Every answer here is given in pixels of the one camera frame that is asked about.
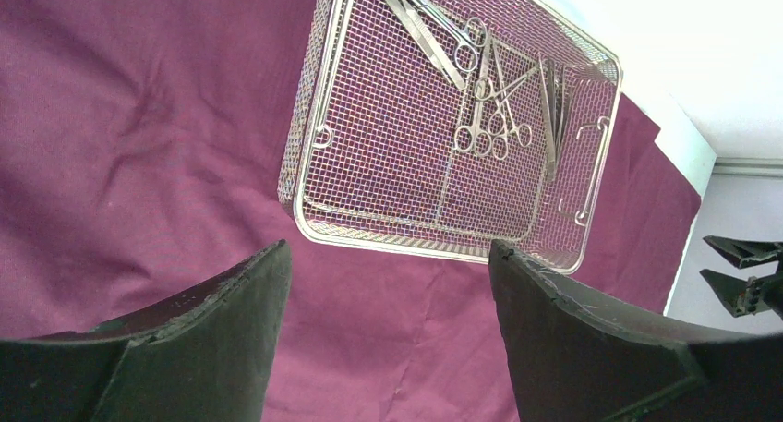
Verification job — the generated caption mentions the steel surgical forceps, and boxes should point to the steel surgical forceps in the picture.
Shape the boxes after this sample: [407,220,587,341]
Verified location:
[384,0,490,90]

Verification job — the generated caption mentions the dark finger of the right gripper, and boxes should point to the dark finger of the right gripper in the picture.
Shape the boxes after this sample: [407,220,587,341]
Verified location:
[703,235,782,270]
[700,270,782,319]

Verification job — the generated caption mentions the steel surgical tweezers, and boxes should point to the steel surgical tweezers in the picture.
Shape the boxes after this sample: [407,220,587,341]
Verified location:
[537,54,570,183]

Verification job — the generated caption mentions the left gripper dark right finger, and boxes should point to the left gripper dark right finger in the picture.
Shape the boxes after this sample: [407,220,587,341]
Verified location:
[488,240,782,421]

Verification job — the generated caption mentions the magenta surgical wrap cloth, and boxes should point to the magenta surgical wrap cloth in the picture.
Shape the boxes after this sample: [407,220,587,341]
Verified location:
[0,0,704,422]

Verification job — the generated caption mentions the steel surgical scissors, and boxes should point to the steel surgical scissors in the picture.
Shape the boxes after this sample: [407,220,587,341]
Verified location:
[452,33,537,161]

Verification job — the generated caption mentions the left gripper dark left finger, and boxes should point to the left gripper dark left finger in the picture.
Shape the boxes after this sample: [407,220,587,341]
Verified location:
[1,241,292,421]

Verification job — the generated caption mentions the metal mesh instrument tray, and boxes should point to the metal mesh instrument tray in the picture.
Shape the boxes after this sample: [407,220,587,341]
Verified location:
[277,0,622,274]

